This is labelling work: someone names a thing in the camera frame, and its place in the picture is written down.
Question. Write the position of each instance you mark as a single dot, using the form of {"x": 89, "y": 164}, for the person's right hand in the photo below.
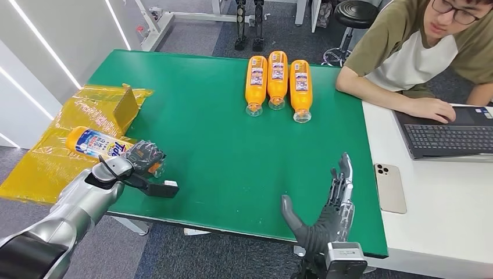
{"x": 433, "y": 109}

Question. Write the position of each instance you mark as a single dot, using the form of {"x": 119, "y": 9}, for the patterned bag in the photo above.
{"x": 324, "y": 14}

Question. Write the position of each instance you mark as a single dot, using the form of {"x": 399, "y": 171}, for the yellow plastic wrapped cardboard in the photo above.
{"x": 42, "y": 169}

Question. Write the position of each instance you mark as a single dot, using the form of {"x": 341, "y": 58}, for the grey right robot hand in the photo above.
{"x": 327, "y": 227}

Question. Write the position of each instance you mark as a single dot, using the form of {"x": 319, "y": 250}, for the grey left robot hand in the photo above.
{"x": 144, "y": 156}

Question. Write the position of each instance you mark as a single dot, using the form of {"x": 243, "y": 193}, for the dark grey laptop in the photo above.
{"x": 443, "y": 138}

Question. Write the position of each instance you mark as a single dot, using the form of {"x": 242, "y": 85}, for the background humanoid robot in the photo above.
{"x": 240, "y": 25}

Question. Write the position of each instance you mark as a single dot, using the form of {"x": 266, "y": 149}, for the person's left forearm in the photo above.
{"x": 481, "y": 95}

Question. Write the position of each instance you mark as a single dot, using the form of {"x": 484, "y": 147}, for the green table mat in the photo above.
{"x": 223, "y": 154}

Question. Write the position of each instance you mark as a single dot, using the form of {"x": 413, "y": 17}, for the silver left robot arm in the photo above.
{"x": 73, "y": 208}

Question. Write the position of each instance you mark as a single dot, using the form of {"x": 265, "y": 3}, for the person's right forearm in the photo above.
{"x": 369, "y": 92}

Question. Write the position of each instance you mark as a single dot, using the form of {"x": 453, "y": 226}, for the black round stool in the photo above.
{"x": 354, "y": 15}

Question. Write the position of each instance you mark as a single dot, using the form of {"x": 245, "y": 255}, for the beige smartphone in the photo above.
{"x": 390, "y": 188}

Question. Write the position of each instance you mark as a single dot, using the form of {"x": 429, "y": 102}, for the orange detergent bottle clear cap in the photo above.
{"x": 277, "y": 75}
{"x": 256, "y": 81}
{"x": 301, "y": 86}
{"x": 92, "y": 143}

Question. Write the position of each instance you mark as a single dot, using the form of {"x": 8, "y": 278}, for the small red capped bottle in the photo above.
{"x": 141, "y": 30}

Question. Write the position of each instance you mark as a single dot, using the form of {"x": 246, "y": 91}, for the person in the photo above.
{"x": 404, "y": 50}

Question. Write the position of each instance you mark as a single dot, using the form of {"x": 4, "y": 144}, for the white metal gantry frame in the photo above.
{"x": 196, "y": 16}

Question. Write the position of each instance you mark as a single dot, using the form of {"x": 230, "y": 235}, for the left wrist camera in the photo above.
{"x": 163, "y": 189}

